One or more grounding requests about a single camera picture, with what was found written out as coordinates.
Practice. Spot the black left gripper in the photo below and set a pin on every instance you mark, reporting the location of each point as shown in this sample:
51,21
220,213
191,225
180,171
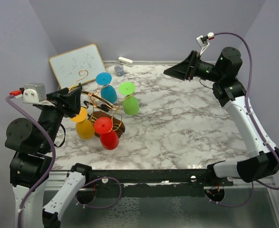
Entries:
64,100

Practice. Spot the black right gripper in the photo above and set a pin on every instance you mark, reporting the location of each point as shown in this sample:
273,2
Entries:
182,71

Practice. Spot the blue plastic wine glass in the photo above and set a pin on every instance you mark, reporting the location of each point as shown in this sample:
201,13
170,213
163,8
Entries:
107,91

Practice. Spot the green plastic wine glass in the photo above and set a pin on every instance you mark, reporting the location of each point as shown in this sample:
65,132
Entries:
130,103

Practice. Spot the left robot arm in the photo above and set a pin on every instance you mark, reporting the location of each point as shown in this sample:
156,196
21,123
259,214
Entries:
32,138

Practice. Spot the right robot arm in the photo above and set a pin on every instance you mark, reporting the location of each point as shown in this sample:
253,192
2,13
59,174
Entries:
263,160

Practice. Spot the yellow plastic wine glass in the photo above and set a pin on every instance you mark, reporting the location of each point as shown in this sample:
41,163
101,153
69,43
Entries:
83,127

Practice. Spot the red plastic wine glass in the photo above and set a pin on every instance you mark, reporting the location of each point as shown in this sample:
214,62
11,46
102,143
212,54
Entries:
108,137

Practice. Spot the small whiteboard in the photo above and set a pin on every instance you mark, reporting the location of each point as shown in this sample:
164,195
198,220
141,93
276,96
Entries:
83,63

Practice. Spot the small blue-lidded jar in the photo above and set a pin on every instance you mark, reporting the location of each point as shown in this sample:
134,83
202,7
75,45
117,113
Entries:
119,70

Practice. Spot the white eraser block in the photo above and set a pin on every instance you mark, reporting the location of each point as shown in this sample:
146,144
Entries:
125,61

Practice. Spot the gold wire glass rack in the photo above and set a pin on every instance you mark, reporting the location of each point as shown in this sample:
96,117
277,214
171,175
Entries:
98,107

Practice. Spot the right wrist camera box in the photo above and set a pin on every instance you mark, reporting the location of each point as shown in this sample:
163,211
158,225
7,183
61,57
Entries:
204,40

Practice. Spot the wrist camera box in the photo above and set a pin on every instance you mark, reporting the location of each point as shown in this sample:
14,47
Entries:
34,93
204,40

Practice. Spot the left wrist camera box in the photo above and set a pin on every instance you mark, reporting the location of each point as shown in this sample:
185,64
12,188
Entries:
34,93

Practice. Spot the black front mounting rail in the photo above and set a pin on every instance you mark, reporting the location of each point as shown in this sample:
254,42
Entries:
106,179

